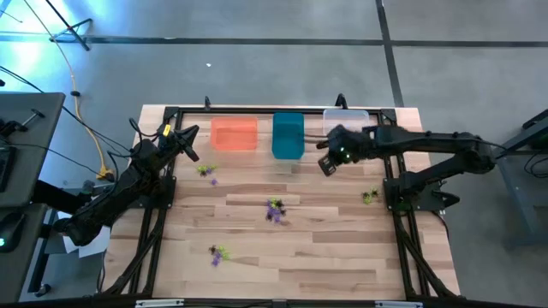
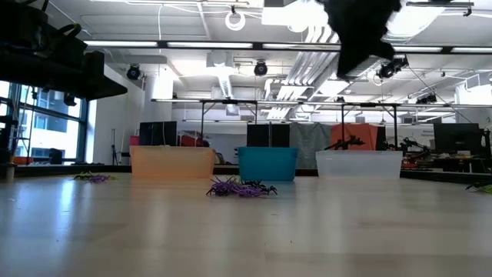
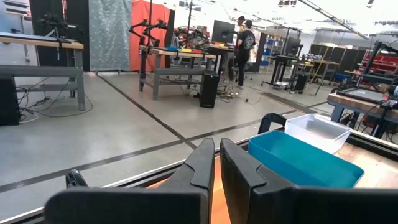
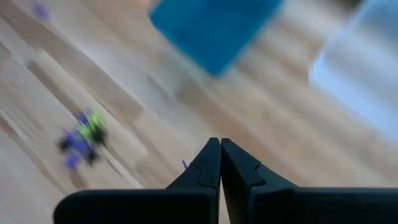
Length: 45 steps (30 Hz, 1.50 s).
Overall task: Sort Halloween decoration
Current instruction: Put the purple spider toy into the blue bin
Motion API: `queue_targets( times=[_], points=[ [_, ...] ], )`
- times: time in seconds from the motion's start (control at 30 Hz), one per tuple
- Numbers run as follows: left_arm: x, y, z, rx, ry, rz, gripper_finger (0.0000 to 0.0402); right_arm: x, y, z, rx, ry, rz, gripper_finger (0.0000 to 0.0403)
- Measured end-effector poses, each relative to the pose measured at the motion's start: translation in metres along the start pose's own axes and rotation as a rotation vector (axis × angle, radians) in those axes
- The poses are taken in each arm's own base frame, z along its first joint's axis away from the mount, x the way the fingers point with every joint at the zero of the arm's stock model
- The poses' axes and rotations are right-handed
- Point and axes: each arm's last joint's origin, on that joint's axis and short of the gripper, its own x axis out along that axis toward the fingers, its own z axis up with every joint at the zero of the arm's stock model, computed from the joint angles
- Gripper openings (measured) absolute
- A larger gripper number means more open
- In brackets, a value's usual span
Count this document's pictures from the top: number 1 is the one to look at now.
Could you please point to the teal plastic bin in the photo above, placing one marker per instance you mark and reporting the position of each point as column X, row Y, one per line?
column 288, row 137

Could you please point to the yellow label tag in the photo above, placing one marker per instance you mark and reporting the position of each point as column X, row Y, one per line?
column 167, row 129

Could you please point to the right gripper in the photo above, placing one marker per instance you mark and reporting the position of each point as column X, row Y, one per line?
column 351, row 143

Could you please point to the white paper sheet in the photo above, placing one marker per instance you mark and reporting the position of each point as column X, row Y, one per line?
column 96, row 249

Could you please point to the dark grey desk top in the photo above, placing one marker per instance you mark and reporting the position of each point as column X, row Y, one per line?
column 17, row 274

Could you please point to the black desk clamp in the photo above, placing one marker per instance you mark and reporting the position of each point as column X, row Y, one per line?
column 17, row 126

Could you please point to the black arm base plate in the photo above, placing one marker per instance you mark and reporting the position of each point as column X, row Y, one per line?
column 167, row 194
column 391, row 205

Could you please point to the orange plastic bin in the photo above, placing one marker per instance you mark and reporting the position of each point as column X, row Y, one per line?
column 234, row 134

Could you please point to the black caster wheel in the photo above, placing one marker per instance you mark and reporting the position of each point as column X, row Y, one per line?
column 43, row 291

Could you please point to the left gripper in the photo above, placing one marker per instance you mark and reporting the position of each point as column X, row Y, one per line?
column 171, row 143

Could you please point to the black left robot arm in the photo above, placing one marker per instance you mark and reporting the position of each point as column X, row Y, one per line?
column 128, row 179

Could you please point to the black keyboard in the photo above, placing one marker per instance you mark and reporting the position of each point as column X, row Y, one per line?
column 4, row 169

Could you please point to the black aluminium table frame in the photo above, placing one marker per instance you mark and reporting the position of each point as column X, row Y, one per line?
column 388, row 114

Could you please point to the black computer mouse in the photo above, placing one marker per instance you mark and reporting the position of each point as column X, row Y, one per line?
column 10, row 231

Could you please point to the black table clamp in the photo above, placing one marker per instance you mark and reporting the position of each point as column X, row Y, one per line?
column 207, row 102
column 341, row 101

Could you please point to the silver metal bracket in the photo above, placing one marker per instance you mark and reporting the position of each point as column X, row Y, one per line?
column 159, row 303
column 398, row 304

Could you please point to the black light stand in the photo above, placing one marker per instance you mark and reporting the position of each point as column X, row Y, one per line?
column 68, row 26

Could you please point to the black slanted beam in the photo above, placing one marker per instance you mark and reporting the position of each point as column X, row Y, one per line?
column 51, row 197

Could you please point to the small toys at right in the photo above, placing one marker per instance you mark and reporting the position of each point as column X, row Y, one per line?
column 367, row 198

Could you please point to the grey metal table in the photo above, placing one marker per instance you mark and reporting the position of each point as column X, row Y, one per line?
column 516, row 192

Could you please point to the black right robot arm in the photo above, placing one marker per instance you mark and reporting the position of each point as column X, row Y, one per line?
column 428, row 141

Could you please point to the clear plastic bin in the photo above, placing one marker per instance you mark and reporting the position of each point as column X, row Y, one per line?
column 347, row 117

